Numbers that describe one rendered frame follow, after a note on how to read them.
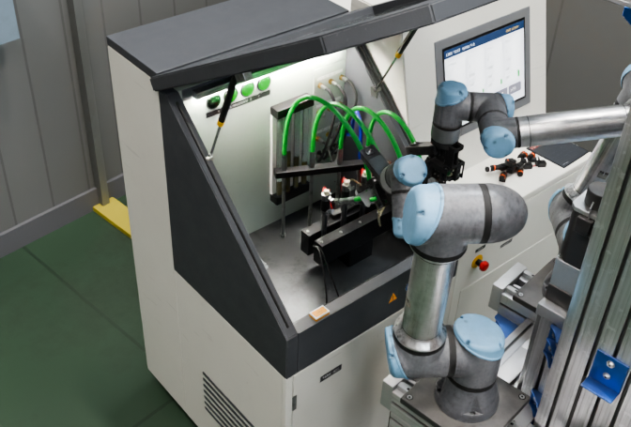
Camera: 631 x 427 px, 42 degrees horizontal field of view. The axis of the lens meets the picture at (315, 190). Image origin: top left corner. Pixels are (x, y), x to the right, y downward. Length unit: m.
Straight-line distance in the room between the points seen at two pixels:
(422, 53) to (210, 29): 0.65
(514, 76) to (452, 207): 1.47
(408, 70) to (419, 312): 1.02
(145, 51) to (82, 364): 1.56
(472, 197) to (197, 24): 1.25
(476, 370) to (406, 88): 1.01
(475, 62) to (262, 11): 0.71
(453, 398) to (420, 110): 1.02
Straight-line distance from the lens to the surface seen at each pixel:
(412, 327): 1.78
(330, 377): 2.53
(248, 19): 2.58
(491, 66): 2.86
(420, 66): 2.60
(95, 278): 3.91
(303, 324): 2.29
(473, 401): 1.98
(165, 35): 2.50
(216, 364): 2.75
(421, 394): 2.04
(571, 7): 4.07
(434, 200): 1.54
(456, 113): 2.09
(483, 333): 1.89
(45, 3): 3.71
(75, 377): 3.51
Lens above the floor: 2.59
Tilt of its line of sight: 37 degrees down
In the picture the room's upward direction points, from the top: 3 degrees clockwise
